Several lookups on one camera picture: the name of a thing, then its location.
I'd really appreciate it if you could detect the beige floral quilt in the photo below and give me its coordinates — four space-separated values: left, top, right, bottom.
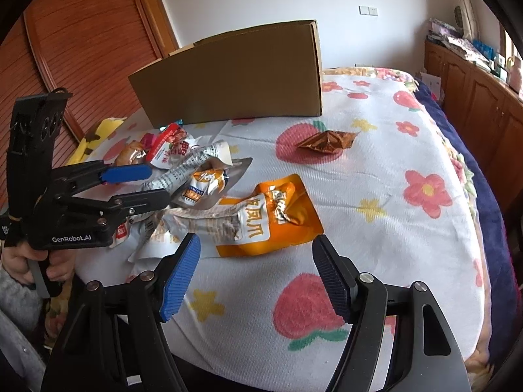
323 66 489 372

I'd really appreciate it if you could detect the yellow plush toy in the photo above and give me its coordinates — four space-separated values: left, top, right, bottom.
65 118 128 166

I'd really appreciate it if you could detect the silver snack packet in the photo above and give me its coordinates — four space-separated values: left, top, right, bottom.
143 141 233 190

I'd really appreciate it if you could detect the pink snack packet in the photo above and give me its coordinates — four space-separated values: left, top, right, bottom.
113 139 148 168

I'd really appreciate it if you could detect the cardboard box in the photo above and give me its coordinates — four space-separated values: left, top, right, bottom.
128 19 323 127

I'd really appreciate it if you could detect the stack of books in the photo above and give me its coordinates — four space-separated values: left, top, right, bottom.
427 18 462 45

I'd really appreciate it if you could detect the person's left forearm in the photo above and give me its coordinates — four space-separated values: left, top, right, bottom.
0 269 46 388

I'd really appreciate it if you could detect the wooden cabinet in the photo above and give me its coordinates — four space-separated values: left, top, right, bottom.
423 39 523 213

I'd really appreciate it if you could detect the patterned cloth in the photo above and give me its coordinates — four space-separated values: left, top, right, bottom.
445 35 491 60

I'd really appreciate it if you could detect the patterned curtain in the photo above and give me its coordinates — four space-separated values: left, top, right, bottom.
458 0 481 41

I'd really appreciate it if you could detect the white paper bag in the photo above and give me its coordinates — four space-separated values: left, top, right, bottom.
421 71 442 99

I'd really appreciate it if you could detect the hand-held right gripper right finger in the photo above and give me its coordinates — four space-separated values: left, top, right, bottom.
312 235 477 392

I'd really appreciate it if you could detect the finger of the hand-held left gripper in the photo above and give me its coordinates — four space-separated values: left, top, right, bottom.
49 160 153 193
64 188 171 229

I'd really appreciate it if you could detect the person's left hand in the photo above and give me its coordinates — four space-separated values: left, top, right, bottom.
0 242 77 286

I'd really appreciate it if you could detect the small red label packet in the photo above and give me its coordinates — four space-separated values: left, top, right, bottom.
112 218 129 246

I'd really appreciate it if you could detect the shiny brown snack packet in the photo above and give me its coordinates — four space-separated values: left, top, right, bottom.
295 129 360 155

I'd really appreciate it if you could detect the wooden wardrobe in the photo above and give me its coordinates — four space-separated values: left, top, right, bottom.
0 0 178 152

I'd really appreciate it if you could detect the small orange white snack packet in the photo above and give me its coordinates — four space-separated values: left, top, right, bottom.
174 157 254 211

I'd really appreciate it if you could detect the white orange snack pouch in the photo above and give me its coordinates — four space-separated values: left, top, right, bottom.
128 206 246 262

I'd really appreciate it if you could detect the pink thermos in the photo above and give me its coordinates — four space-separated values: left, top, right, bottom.
507 55 523 92

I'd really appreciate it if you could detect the red white snack packet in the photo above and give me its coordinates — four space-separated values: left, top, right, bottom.
145 124 197 170

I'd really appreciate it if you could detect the white floral bed sheet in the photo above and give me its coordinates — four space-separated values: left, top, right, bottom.
45 67 487 392

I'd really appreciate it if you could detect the dark blue blanket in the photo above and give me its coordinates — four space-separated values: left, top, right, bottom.
413 79 519 368

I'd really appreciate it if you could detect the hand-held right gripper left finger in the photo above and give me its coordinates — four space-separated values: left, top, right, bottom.
40 233 202 392

